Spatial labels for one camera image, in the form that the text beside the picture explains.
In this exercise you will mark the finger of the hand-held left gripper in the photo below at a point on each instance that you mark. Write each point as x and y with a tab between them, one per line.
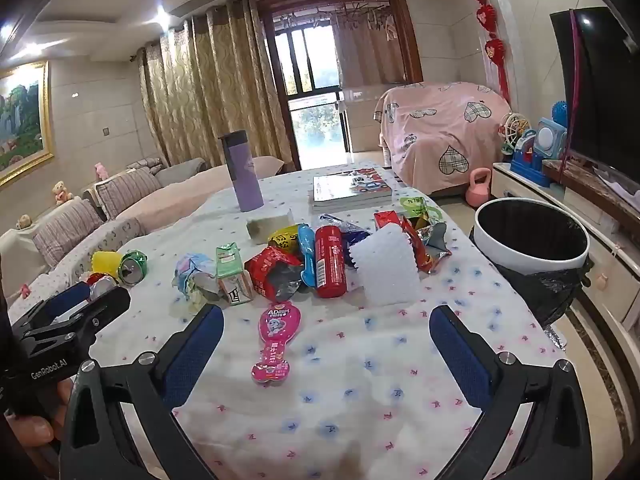
65	298
102	305

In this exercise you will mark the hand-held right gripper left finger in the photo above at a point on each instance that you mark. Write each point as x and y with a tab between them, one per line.
195	352

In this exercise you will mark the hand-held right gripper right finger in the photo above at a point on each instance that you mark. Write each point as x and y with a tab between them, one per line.
460	357

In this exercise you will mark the green white drink carton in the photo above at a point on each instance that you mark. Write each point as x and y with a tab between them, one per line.
230	260

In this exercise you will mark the white bin with black liner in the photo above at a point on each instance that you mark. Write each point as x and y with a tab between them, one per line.
505	255

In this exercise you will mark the torn red foil wrapper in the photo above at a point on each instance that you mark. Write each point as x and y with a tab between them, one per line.
267	262

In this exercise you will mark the yellow snack packet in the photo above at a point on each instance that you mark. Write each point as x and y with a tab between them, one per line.
285	240

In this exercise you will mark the blue snack packet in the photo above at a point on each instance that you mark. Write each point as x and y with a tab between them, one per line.
306	255

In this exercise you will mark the red cylindrical can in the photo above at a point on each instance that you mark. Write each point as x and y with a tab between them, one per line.
330	260

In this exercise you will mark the person's left hand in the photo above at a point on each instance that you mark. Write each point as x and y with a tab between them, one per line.
30	432

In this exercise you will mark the crushed red silver can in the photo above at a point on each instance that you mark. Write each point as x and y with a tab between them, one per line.
100	282

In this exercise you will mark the yellow plastic cup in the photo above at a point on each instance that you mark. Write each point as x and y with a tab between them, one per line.
105	262

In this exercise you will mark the green drink can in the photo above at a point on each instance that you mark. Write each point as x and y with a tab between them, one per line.
131	270

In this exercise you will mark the striped pillow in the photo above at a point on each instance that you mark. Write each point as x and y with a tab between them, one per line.
67	230
125	190

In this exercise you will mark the crumpled light blue wrapper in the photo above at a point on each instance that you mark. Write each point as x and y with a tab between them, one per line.
192	270

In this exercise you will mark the pink toy-shaped package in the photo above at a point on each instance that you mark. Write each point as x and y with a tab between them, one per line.
277	340

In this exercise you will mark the small tan teddy bear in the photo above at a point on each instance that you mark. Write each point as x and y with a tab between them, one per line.
22	221

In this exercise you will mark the light brown teddy bear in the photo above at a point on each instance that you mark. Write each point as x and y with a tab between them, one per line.
61	191

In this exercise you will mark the white dotted tablecloth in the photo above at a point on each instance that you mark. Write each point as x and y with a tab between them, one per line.
350	360

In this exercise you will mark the red silver foil snack bag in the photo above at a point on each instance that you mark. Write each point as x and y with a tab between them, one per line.
425	250

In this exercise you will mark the white foam block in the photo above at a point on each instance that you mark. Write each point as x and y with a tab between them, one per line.
385	270

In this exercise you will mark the pink covered sofa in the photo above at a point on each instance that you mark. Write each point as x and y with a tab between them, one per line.
165	200

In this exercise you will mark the pink plush toy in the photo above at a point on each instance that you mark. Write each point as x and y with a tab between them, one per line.
101	170

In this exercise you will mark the white tissue block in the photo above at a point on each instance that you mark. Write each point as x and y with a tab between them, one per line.
270	227

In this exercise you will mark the grey folded blanket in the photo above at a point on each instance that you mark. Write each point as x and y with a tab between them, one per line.
145	163

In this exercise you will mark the green snack bag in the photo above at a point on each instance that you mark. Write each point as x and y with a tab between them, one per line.
417	208

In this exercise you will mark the small red snack packet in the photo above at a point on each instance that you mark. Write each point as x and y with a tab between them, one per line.
387	220

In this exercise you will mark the dark blue foil wrapper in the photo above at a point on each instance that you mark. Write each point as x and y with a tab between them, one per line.
357	238

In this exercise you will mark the pink cabinet child lock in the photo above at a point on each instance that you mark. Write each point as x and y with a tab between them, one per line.
600	280

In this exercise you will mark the pink kettlebell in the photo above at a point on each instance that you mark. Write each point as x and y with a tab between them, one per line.
479	192

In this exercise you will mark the cream television cabinet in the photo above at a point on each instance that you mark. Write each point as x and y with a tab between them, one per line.
615	270

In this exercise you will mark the purple thermos bottle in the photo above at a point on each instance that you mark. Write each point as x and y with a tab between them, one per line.
242	180

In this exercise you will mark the framed landscape painting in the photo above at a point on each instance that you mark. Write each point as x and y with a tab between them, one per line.
20	115

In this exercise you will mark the blue toy machine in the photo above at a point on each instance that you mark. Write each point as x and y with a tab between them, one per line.
547	140

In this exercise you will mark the toy ferris wheel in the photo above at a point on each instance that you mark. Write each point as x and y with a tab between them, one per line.
511	127

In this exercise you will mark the pink heart-print blanket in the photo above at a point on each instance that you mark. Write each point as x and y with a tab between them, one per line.
440	120

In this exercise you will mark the gold patterned curtains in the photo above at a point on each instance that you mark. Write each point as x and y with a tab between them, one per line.
210	85

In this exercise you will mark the blue spiky ball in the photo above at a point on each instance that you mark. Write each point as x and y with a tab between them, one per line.
561	112

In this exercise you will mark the black television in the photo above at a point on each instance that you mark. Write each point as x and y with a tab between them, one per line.
605	85

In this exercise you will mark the pink hula hoop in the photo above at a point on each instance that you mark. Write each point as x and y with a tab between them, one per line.
576	70

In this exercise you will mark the pink balcony curtain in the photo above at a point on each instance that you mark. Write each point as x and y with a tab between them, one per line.
370	50

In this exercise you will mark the wooden framed balcony door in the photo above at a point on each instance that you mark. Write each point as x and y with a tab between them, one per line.
410	25

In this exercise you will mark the red hanging decoration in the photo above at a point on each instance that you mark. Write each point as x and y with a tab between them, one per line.
487	15

